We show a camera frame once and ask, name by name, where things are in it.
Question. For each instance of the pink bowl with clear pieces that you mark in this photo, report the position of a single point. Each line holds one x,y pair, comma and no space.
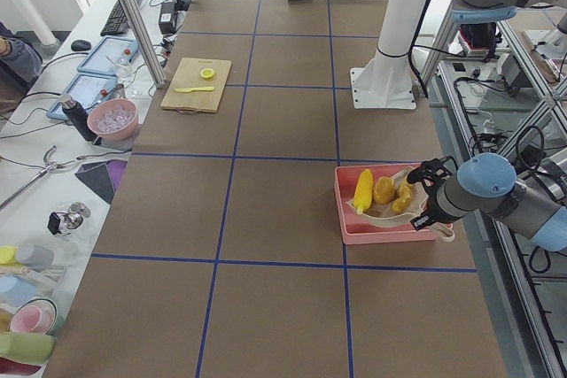
114,120

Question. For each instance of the bamboo cutting board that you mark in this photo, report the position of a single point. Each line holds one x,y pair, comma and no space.
186,76

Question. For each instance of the blue tablet lower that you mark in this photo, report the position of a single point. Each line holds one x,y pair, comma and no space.
85,88

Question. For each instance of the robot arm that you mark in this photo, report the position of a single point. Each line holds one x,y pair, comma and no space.
488,182

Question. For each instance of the black power adapter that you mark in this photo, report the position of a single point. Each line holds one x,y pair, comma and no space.
168,18

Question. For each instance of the pink cup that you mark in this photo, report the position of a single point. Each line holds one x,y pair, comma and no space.
37,316

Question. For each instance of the yellow toy lemon slices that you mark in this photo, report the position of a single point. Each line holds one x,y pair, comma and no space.
207,73

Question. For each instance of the black keyboard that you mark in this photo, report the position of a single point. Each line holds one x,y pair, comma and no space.
116,23

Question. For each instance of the black computer mouse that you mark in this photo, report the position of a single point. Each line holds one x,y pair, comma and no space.
80,45

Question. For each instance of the yellow plastic knife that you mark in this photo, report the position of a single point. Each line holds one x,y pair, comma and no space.
195,89

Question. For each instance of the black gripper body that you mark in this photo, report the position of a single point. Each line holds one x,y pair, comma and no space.
429,213

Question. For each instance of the black water bottle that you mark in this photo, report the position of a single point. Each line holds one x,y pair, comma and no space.
77,115

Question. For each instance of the green cup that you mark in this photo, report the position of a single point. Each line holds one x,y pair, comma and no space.
27,348

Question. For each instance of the light blue cup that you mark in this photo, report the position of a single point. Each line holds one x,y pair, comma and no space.
16,291

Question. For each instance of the blue tablet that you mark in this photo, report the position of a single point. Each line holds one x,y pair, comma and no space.
108,52
85,88

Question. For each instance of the purple cloth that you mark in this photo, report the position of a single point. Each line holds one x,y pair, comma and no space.
116,169

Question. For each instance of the yellow cup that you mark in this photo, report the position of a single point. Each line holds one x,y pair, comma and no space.
8,255

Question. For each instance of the person's arm dark sleeve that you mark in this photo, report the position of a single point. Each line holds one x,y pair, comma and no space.
21,64

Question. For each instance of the yellow toy corn cob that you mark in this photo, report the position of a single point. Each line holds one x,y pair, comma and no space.
363,195

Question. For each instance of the metal tongs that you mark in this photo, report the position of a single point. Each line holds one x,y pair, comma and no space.
49,167

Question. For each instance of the toy ginger root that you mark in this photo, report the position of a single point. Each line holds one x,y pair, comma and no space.
404,196

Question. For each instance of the blue tablet upper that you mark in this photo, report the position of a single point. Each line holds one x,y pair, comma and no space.
108,52

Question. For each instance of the pink plastic bin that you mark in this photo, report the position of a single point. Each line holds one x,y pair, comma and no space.
354,227

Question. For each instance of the dark grey cloth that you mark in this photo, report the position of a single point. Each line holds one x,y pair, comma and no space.
97,178

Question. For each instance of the beige plastic dustpan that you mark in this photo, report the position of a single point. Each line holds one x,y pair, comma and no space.
398,214

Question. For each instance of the small glass bottle black clip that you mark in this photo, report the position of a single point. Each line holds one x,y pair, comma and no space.
66,222

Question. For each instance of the grey cup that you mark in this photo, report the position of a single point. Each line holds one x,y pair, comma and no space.
35,256

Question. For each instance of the aluminium frame post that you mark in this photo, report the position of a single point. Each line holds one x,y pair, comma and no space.
136,23

